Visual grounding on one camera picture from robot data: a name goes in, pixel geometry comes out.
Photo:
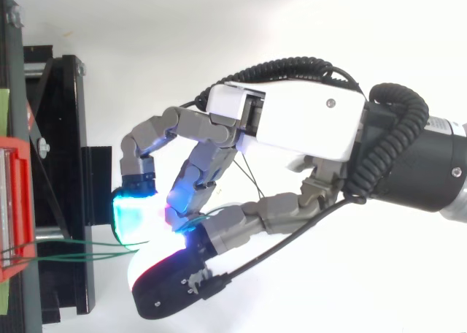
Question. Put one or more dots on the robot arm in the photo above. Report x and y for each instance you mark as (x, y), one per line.
(438, 165)

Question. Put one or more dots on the black stand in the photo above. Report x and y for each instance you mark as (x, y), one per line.
(62, 128)

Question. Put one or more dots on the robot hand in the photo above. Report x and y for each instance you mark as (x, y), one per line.
(303, 121)

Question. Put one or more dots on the red plastic bin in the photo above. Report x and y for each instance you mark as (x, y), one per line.
(18, 201)

